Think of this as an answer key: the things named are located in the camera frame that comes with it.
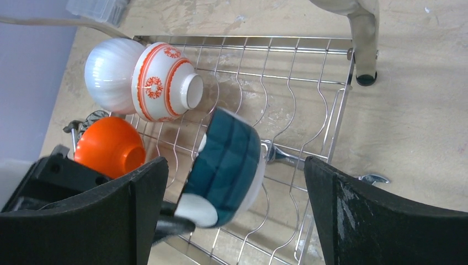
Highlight stainless steel dish rack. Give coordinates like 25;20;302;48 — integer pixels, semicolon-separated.
109;0;381;265

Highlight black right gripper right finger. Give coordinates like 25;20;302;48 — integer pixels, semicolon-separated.
304;156;467;264

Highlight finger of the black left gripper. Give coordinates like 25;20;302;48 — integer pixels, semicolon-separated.
152;201;196;245

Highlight silver wrench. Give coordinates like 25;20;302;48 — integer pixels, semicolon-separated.
261;139;390;185

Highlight solid orange bowl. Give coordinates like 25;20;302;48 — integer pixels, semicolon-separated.
74;117;146;179

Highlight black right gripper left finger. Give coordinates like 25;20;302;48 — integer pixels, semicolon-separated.
1;157;168;264

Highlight clear plastic organizer box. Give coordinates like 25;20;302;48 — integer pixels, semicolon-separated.
66;0;130;27

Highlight black hammer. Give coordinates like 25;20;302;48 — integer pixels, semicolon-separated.
62;120;83;152

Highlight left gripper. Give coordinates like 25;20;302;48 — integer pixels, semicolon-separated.
1;145;110;213

